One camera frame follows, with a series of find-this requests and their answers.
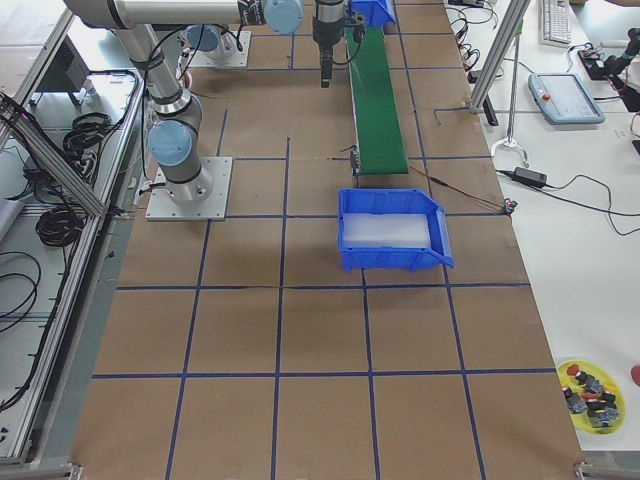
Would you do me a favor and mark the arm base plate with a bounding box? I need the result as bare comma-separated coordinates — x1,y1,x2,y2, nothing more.
146,157,233,221
186,25,251,69

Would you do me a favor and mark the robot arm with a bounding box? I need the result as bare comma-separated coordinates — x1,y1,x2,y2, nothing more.
186,24,243,60
66,1,304,205

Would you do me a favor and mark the yellow plate with buttons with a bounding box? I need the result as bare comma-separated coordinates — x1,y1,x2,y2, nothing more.
556,359,626,435

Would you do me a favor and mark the teach pendant tablet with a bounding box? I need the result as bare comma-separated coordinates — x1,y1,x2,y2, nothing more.
527,73,605,125

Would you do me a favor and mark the aluminium frame post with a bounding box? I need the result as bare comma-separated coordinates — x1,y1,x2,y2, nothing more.
469,0,530,113

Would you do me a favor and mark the white keyboard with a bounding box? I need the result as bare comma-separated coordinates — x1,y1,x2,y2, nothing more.
538,0,572,47

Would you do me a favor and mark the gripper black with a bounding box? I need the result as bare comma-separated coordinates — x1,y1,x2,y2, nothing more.
312,0,346,88

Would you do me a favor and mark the reacher grabber tool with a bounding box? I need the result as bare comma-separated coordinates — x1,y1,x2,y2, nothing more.
490,28,529,168

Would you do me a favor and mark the green conveyor belt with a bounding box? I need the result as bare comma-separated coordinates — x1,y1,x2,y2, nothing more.
348,27,409,176

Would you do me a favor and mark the red black conveyor wire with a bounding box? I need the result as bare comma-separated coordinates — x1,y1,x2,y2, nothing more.
407,167,517,215

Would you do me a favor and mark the right blue plastic bin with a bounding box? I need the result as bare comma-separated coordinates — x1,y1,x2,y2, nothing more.
338,188,455,272

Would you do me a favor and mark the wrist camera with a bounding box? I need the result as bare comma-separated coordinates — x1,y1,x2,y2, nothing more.
346,11,367,44

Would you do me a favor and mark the blue plastic bin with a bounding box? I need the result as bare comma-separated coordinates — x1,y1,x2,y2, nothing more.
351,0,396,27
338,188,455,272

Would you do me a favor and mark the black power adapter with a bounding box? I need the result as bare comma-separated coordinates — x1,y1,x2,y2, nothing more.
513,167,547,188

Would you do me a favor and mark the left blue plastic bin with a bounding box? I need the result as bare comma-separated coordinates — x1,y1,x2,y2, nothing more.
351,0,396,27

